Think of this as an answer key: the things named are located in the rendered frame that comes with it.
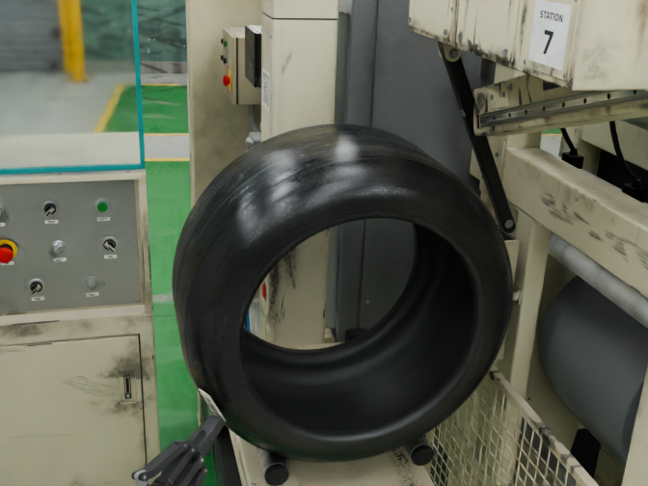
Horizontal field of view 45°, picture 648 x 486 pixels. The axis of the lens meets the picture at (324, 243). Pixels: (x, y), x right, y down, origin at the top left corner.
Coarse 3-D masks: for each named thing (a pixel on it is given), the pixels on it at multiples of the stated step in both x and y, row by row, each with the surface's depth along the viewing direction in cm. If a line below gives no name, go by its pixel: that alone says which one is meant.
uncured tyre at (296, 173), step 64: (320, 128) 139; (256, 192) 123; (320, 192) 121; (384, 192) 123; (448, 192) 128; (192, 256) 128; (256, 256) 122; (448, 256) 161; (192, 320) 126; (384, 320) 168; (448, 320) 162; (256, 384) 159; (320, 384) 165; (384, 384) 164; (448, 384) 141; (320, 448) 138; (384, 448) 142
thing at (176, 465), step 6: (186, 450) 125; (192, 450) 125; (198, 450) 126; (180, 456) 125; (186, 456) 125; (174, 462) 124; (180, 462) 124; (186, 462) 125; (168, 468) 124; (174, 468) 123; (180, 468) 124; (162, 474) 123; (168, 474) 122; (174, 474) 122; (156, 480) 123; (162, 480) 122; (168, 480) 121; (174, 480) 122
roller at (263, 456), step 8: (256, 448) 148; (264, 456) 144; (272, 456) 143; (280, 456) 143; (264, 464) 142; (272, 464) 141; (280, 464) 141; (264, 472) 141; (272, 472) 141; (280, 472) 141; (288, 472) 142; (272, 480) 141; (280, 480) 142
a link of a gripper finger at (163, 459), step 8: (168, 448) 124; (176, 448) 123; (184, 448) 124; (160, 456) 123; (168, 456) 122; (176, 456) 123; (152, 464) 121; (160, 464) 121; (168, 464) 122; (144, 472) 118; (152, 472) 120; (144, 480) 118
